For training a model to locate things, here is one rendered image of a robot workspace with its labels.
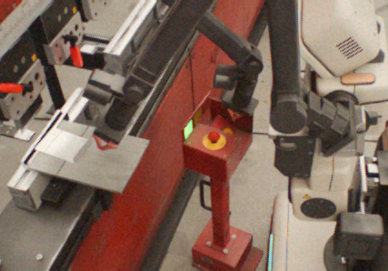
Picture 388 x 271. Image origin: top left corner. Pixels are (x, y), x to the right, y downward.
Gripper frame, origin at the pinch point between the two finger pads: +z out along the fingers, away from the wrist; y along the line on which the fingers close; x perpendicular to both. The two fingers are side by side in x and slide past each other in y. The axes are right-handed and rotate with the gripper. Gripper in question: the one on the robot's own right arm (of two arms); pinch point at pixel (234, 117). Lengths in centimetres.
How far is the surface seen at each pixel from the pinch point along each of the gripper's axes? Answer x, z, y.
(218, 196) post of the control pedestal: 8.7, 33.6, -5.7
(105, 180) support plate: 51, -17, 16
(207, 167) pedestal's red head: 15.5, 9.5, 0.0
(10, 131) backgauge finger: 48, -10, 48
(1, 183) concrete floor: 18, 106, 95
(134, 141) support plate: 36.4, -17.0, 16.7
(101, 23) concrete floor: -112, 115, 123
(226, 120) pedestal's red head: -4.0, 8.2, 3.1
